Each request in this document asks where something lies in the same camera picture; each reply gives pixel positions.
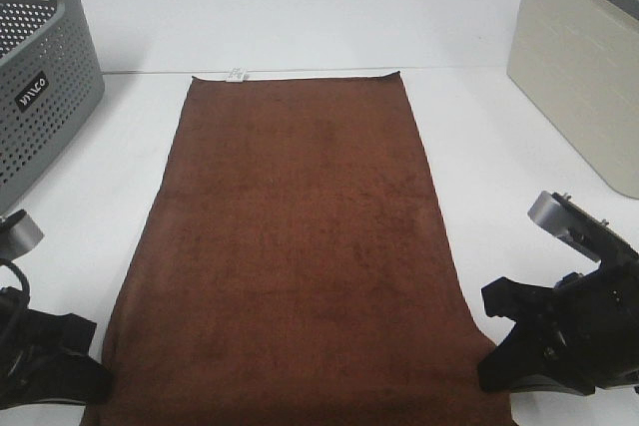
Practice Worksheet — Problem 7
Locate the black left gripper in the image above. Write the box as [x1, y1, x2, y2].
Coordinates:
[1, 287, 113, 404]

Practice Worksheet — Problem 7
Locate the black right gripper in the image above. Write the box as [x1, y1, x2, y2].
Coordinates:
[477, 260, 638, 394]

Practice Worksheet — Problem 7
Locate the brown towel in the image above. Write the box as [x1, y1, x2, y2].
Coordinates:
[83, 73, 511, 425]

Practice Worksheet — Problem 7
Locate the grey perforated plastic basket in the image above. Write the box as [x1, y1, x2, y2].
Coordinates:
[1, 0, 105, 212]

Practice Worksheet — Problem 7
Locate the beige storage bin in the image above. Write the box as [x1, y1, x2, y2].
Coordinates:
[507, 0, 638, 198]

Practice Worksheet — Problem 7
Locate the white towel label tag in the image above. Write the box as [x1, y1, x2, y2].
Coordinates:
[226, 67, 248, 83]

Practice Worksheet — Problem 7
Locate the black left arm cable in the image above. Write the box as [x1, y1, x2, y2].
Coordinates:
[0, 258, 32, 377]

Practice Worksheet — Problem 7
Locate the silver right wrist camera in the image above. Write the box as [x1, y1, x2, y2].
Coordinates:
[527, 191, 638, 265]

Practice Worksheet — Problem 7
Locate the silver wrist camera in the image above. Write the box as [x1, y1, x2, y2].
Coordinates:
[0, 210, 44, 260]
[527, 191, 638, 265]

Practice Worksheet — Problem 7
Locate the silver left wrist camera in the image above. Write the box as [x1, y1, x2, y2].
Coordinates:
[0, 210, 44, 260]

